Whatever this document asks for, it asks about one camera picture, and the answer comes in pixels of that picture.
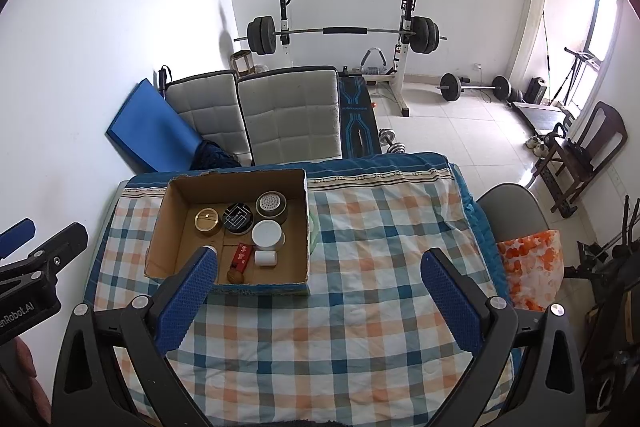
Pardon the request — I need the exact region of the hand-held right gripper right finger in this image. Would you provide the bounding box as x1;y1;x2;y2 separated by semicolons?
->
420;248;586;427

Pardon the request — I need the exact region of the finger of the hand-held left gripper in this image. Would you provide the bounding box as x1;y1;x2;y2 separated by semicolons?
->
0;218;36;258
0;222;90;293

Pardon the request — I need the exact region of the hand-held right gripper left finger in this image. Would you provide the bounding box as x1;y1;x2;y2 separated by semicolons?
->
50;246;219;427

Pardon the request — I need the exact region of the small red box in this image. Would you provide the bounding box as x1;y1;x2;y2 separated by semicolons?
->
231;244;253;274

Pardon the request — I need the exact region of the gold round tin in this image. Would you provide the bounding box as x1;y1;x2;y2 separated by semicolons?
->
194;208;222;240

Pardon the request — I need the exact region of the white round jar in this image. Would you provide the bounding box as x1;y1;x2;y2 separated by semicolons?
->
251;219;286;250

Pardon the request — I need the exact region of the cardboard box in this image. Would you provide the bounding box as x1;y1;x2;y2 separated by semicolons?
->
144;168;312;298

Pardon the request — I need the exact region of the person's left hand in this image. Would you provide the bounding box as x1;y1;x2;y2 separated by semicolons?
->
0;338;53;427

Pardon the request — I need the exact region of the orange white patterned bag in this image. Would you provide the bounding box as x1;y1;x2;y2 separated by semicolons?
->
496;230;562;312

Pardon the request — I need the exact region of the black patterned round tin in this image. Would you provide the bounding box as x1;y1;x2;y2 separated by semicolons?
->
221;203;254;236

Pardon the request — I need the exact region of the plaid blanket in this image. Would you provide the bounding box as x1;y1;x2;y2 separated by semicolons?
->
82;152;516;427

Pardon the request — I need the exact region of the grey chair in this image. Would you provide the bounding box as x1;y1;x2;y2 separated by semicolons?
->
475;183;551;248

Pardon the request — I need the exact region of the blue foam mat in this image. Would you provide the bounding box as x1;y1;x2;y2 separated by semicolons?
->
104;78;203;172

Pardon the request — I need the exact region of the dark blue knit cloth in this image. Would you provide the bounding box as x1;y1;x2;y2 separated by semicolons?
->
190;139;241;170

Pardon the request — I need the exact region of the black exercise machine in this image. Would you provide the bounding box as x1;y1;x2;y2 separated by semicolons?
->
565;197;640;427

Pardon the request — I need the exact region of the chrome dumbbell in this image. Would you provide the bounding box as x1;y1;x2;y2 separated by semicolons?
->
377;128;408;155

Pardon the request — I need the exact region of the narrow grey cushion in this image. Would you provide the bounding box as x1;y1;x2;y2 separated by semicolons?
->
165;71;251;165

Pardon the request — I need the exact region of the treadmill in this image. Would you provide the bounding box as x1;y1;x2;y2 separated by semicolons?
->
512;47;608;132

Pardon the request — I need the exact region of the black and blue bench pad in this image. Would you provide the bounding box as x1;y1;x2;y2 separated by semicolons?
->
337;77;381;156

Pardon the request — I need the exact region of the wide grey cushion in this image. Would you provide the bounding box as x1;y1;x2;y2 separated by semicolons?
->
236;66;343;165

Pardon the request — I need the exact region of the short barbell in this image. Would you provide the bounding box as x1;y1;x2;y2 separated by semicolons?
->
436;73;512;102

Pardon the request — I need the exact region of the dark wooden chair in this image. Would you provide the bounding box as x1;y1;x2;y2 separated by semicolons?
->
532;102;629;219

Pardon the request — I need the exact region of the white barbell rack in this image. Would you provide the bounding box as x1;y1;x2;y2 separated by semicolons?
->
276;0;421;118

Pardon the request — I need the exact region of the small wooden stool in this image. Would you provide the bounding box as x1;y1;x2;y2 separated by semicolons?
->
231;50;255;78

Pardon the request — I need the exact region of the long barbell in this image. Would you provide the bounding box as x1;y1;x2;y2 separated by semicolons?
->
232;16;448;56

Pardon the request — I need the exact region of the window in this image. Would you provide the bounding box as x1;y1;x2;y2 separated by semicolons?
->
585;0;621;68

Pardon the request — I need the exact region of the grey curved exercise handle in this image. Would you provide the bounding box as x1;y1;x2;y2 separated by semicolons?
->
361;48;388;80

